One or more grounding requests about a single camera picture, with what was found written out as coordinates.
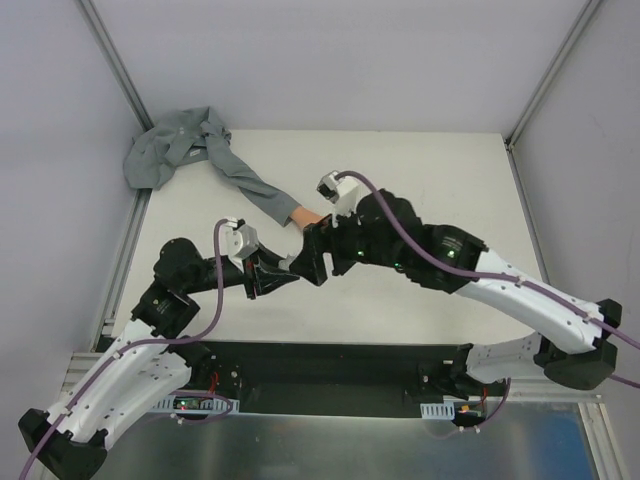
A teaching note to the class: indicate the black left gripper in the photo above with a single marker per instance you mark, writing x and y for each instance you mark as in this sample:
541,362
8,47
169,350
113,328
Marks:
252,279

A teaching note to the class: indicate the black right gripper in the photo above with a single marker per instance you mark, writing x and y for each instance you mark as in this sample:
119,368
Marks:
330,250

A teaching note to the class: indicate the clear nail polish bottle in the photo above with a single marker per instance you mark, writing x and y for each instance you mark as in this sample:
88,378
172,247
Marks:
285,263

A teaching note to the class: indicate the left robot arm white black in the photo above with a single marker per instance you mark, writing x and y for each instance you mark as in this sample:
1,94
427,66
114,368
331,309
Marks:
150,359

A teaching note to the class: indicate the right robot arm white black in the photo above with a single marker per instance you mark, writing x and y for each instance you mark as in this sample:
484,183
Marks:
569,340

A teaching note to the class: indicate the mannequin hand with pink nails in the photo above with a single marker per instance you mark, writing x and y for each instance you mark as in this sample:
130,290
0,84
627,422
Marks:
303,217

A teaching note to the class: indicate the grey shirt with sleeve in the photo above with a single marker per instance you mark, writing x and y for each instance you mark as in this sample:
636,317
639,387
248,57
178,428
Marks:
185,137

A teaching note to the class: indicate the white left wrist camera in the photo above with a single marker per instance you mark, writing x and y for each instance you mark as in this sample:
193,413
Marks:
241,241

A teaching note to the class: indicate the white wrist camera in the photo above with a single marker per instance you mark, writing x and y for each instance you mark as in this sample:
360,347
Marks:
342,193
241,241

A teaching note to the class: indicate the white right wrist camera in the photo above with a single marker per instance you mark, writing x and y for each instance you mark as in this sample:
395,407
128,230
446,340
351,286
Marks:
342,193

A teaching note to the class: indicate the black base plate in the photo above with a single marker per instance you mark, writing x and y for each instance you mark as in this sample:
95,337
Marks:
244,369

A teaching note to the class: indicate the white cable duct left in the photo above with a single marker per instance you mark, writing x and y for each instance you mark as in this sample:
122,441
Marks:
194,405

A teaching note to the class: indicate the white cable duct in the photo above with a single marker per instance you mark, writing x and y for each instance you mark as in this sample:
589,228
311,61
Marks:
194,405
444,411

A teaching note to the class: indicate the white cable duct right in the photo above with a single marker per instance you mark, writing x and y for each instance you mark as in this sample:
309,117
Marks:
444,411

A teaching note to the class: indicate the aluminium frame post left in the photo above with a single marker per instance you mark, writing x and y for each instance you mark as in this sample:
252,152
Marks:
107,46

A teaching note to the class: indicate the aluminium frame post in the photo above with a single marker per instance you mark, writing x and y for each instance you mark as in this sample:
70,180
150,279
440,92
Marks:
576,32
107,46

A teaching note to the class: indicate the aluminium frame post right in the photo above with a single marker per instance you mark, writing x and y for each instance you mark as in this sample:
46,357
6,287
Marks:
576,32

